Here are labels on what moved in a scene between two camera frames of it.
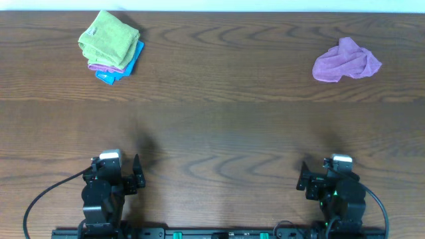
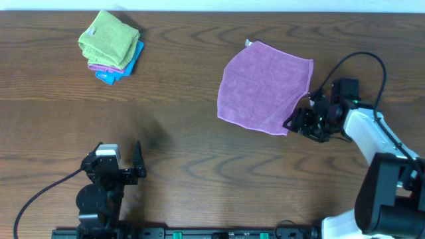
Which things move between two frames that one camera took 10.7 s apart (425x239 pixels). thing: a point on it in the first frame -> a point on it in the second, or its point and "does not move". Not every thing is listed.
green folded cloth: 107,41 does not move
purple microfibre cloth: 346,59 -> 260,87
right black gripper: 315,182 -> 301,116
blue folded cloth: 111,77 does not move
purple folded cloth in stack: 99,68 does not move
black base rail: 320,231 does not move
